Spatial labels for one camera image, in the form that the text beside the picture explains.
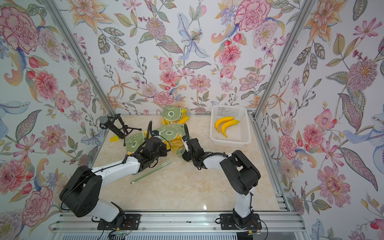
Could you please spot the white plastic basket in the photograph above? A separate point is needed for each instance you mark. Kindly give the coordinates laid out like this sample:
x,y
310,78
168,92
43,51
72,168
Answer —
x,y
238,135

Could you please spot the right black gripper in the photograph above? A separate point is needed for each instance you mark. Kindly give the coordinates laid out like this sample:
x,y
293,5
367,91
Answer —
x,y
186,155

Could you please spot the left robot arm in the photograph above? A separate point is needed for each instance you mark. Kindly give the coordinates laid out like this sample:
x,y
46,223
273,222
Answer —
x,y
81,195

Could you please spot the right corner aluminium post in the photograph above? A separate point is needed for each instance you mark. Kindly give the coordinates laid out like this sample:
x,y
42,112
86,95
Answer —
x,y
281,61

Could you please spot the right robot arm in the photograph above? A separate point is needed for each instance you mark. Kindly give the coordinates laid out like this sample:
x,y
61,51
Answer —
x,y
241,173

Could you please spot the zip-top bag bananas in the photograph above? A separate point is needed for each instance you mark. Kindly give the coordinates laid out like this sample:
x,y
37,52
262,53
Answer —
x,y
172,135
174,115
141,175

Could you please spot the left corner aluminium post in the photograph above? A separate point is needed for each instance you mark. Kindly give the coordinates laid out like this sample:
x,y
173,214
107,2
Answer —
x,y
64,29

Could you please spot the black microphone tripod stand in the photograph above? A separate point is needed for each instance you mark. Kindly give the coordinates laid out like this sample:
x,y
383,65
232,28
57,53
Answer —
x,y
117,126

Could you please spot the loose yellow banana by stand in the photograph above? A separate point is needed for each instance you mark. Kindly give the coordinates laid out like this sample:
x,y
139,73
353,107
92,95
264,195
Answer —
x,y
114,139

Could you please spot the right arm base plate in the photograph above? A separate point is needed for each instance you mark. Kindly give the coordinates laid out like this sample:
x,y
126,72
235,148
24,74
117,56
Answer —
x,y
234,221

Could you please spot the corner aluminium post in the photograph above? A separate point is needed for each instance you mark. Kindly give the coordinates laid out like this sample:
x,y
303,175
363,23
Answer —
x,y
64,29
281,61

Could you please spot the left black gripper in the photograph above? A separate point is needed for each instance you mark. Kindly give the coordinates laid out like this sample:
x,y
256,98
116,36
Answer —
x,y
163,146

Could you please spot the yellow banana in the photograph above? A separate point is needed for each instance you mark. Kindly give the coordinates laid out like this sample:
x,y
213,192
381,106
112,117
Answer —
x,y
114,139
221,121
227,125

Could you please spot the aluminium front rail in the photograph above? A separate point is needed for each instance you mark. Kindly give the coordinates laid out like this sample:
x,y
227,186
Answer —
x,y
161,225

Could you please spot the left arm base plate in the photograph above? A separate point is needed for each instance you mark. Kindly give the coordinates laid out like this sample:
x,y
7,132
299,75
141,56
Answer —
x,y
124,222

